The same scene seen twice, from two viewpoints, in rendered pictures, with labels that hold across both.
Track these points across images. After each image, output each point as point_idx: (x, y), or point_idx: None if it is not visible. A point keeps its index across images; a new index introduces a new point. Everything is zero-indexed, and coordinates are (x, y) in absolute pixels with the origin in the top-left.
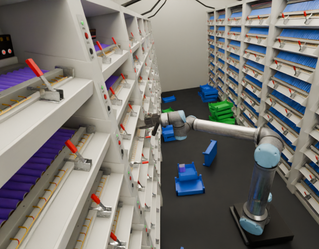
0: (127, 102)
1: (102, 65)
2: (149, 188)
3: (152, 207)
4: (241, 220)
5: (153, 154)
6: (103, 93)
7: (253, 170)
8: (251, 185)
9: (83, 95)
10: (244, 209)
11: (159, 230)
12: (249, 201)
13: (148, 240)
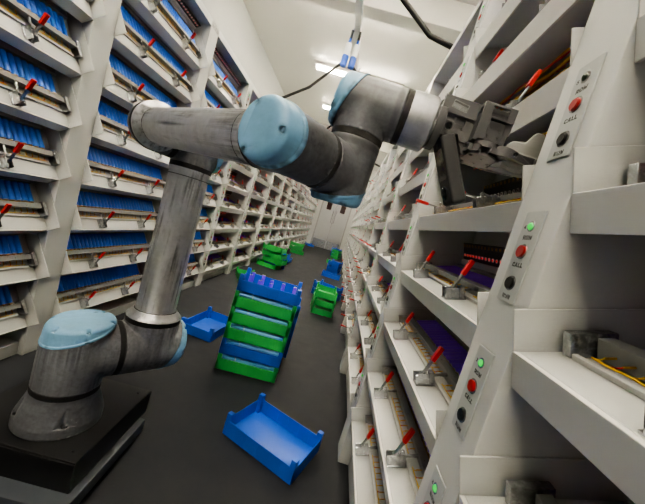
0: (500, 70)
1: (475, 36)
2: (411, 365)
3: (391, 431)
4: (186, 338)
5: (468, 458)
6: (462, 71)
7: (198, 200)
8: (192, 237)
9: (455, 78)
10: (176, 320)
11: (356, 475)
12: (181, 283)
13: (385, 302)
